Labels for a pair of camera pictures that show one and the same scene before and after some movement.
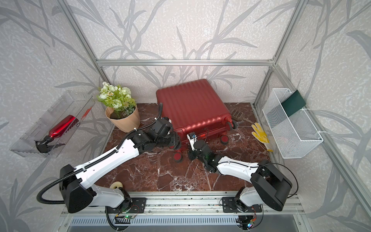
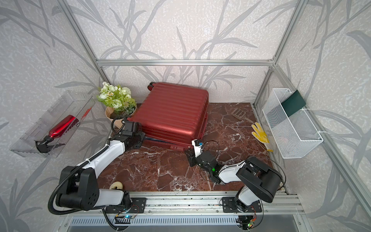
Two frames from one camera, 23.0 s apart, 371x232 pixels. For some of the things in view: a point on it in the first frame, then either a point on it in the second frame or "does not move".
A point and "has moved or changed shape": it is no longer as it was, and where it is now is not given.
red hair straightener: (64, 126) does not move
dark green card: (293, 103) does not move
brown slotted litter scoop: (237, 115) does not move
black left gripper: (174, 140) to (142, 134)
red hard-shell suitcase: (195, 107) has moved or changed shape
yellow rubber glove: (260, 135) does not move
